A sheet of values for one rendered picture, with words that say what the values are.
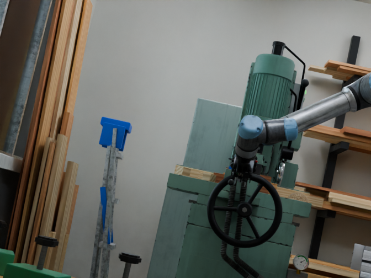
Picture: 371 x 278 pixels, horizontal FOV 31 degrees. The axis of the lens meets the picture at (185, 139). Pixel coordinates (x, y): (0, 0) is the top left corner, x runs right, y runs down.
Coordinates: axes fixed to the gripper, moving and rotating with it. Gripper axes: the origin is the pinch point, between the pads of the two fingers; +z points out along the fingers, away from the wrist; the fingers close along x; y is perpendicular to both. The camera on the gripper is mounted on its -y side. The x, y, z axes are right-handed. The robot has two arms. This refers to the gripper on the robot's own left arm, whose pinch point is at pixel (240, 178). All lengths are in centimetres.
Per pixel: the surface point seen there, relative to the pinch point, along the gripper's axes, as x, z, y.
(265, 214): 12.3, 34.0, -8.2
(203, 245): -9.8, 42.9, 7.2
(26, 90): -144, 116, -110
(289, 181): 21, 52, -39
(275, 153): 12, 49, -51
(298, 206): 25.0, 30.9, -13.6
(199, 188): -16.3, 31.8, -12.0
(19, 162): -131, 125, -62
